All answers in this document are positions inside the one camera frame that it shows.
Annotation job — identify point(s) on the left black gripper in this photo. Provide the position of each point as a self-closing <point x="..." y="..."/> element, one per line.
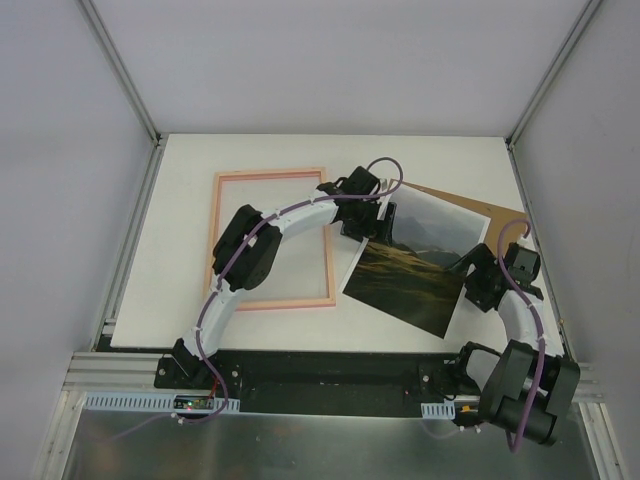
<point x="379" y="226"/>

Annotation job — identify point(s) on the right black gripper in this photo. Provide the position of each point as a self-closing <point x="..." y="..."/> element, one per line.
<point x="473" y="265"/>

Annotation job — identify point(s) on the white slotted cable duct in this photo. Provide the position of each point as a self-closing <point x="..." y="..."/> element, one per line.
<point x="159" y="403"/>
<point x="438" y="410"/>

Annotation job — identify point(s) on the left white slotted cable duct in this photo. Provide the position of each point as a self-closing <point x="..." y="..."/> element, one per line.
<point x="159" y="403"/>

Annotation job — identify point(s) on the right aluminium corner post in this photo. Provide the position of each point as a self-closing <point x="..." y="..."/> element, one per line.
<point x="569" y="43"/>

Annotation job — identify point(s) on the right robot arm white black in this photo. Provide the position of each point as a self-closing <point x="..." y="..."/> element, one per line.
<point x="528" y="388"/>

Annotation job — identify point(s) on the right white slotted cable duct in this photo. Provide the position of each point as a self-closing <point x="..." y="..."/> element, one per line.
<point x="438" y="410"/>

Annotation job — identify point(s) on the pink picture frame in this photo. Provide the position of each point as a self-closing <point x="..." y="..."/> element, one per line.
<point x="302" y="275"/>

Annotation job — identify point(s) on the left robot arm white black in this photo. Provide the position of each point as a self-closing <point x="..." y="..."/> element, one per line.
<point x="245" y="253"/>

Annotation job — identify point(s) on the aluminium corner post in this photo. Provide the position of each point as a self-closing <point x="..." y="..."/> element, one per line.
<point x="569" y="43"/>
<point x="99" y="29"/>

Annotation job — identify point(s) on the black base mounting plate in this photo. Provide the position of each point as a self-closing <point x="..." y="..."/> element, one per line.
<point x="393" y="385"/>

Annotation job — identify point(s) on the left aluminium corner post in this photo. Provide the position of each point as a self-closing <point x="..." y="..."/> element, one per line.
<point x="99" y="29"/>

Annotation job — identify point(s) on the brown cardboard backing board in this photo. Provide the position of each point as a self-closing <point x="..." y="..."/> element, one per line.
<point x="500" y="215"/>

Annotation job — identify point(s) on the landscape photo print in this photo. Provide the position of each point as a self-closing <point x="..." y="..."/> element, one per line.
<point x="408" y="275"/>

